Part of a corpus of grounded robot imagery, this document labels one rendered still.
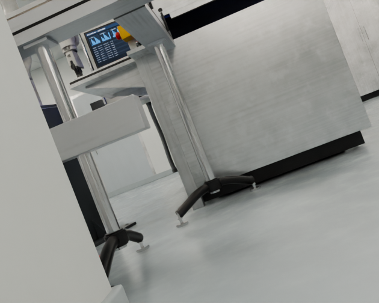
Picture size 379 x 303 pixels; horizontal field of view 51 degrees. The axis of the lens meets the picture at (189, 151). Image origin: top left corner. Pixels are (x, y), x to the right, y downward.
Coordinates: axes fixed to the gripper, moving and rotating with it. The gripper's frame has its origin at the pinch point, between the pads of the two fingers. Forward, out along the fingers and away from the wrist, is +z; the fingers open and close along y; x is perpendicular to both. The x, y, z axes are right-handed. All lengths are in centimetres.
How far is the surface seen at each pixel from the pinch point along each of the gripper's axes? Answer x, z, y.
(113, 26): -11, -52, 89
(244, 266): -62, 93, -127
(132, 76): -28.7, 11.8, -2.5
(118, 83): -19.9, 12.1, -2.5
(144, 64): -39.3, 10.5, -12.5
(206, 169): -52, 74, -34
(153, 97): -37.5, 28.7, -12.5
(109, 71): -19.6, 6.4, -11.0
